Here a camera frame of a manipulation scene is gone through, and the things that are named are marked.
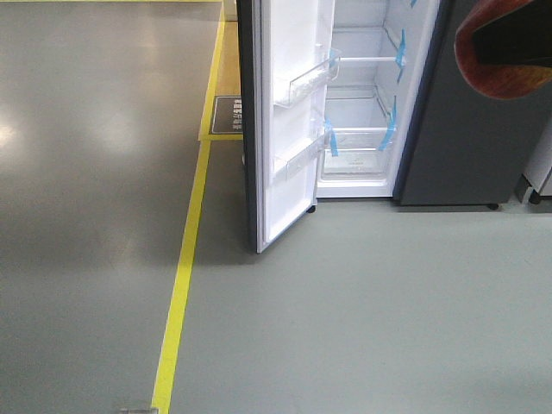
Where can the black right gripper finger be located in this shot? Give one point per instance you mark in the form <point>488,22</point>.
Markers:
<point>521,37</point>

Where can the red yellow apple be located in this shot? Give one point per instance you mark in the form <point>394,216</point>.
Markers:
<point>498,82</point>

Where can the dark grey fridge body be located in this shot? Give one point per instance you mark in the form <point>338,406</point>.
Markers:
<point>450,144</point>

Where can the clear fridge crisper drawer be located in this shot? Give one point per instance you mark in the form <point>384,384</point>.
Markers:
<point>355,155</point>

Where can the clear upper door bin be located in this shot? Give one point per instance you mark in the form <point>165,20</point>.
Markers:
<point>290,90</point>

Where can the clear door bin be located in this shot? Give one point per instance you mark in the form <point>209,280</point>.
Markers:
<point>297,157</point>
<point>290,90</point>

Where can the clear middle door bin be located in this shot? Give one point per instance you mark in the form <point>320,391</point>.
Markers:
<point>297,157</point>

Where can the dark floor sign sticker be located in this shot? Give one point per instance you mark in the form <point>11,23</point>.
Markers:
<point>226,116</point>

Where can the metal floor plate near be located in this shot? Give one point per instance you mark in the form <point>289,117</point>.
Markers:
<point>146,410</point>

